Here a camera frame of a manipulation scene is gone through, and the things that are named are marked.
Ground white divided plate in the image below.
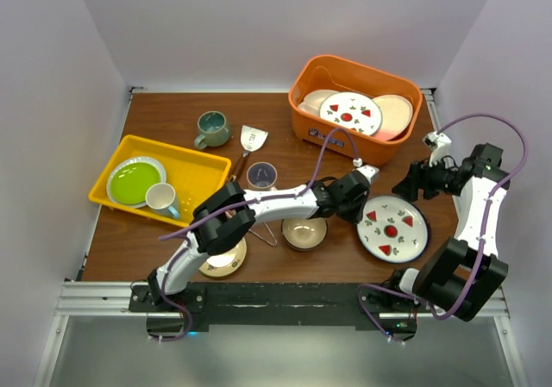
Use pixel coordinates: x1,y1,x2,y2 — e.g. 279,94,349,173
298,90,337,116

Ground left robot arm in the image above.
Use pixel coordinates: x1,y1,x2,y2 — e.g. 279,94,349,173
147,165,379,311

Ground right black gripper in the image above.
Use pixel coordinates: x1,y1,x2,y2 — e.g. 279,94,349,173
392,153,461,203

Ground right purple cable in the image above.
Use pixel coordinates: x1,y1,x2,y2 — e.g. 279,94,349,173
357,113,530,340

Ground watermelon pattern plate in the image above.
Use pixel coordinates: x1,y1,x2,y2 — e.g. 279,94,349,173
319,91,383,135
356,195,430,264

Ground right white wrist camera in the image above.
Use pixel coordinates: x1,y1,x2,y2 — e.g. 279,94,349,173
423,131,452,167

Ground yellow plastic tray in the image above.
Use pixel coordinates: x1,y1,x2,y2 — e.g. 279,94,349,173
88,134,231,228

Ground metal spatula with wooden handle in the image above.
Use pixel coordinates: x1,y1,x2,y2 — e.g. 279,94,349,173
229,125,268,182

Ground small cream floral plate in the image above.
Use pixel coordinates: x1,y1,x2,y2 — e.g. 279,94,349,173
199,238,248,278

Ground green ceramic mug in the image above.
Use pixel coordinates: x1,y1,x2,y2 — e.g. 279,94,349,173
194,110,231,150

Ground cream and pink branch plate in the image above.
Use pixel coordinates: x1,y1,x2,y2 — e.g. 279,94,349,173
373,95,413,141

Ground lavender mug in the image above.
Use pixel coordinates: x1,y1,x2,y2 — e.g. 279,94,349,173
246,162,278,190

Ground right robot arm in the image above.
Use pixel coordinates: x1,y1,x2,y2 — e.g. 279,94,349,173
384,143,510,321

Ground cream bowl with dark rim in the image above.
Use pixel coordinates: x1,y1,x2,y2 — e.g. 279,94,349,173
281,218,328,252

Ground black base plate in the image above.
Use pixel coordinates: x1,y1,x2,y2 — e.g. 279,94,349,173
129,282,420,341

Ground green plate with grey rim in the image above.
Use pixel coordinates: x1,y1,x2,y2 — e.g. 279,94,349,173
106,156,166,209

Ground cream cup with blue handle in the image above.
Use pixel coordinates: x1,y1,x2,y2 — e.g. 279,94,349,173
145,183,180,220

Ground aluminium frame rail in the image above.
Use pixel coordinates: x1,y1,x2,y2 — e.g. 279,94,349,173
32,89,530,387

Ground pink metal tongs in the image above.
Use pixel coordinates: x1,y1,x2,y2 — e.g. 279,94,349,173
248,222,278,247

